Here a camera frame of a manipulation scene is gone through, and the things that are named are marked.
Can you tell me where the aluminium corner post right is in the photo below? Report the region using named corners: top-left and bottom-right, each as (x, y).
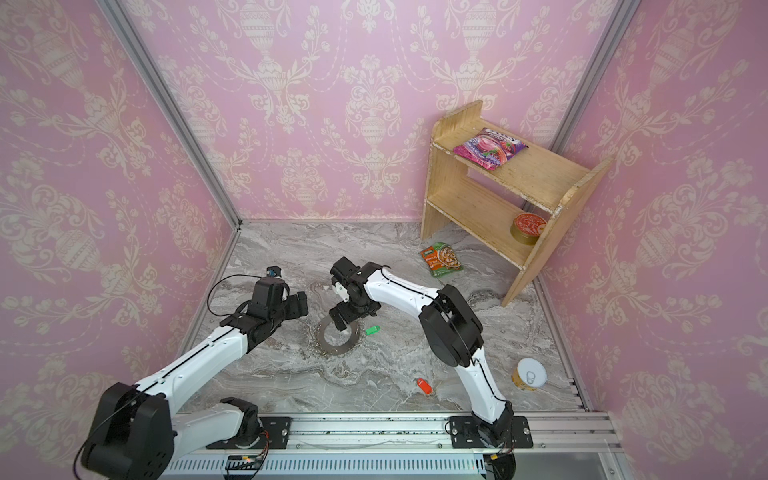
top-left (551, 0), bottom-right (641, 155)

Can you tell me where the aluminium corner post left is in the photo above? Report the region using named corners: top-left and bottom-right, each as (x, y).
top-left (96, 0), bottom-right (242, 230)

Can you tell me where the pink snack bag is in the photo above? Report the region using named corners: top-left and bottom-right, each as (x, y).
top-left (453, 128), bottom-right (527, 171)

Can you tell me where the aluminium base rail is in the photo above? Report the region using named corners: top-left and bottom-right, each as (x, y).
top-left (163, 412), bottom-right (633, 479)

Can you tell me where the aluminium corner post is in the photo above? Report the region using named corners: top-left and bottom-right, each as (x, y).
top-left (96, 0), bottom-right (242, 230)
top-left (551, 0), bottom-right (641, 155)

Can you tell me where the green orange snack packet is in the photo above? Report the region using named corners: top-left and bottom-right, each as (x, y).
top-left (420, 242), bottom-right (463, 278)

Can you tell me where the red round tin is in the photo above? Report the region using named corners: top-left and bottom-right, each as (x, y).
top-left (510, 213), bottom-right (547, 245)

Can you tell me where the red key tag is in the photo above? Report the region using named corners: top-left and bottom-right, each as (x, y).
top-left (416, 378), bottom-right (433, 395)

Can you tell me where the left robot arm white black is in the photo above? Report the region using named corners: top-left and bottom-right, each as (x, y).
top-left (72, 276), bottom-right (309, 479)

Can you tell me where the wooden shelf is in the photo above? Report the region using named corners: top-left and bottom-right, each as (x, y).
top-left (421, 101), bottom-right (614, 304)

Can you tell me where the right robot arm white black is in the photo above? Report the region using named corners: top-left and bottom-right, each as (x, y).
top-left (329, 257), bottom-right (514, 449)

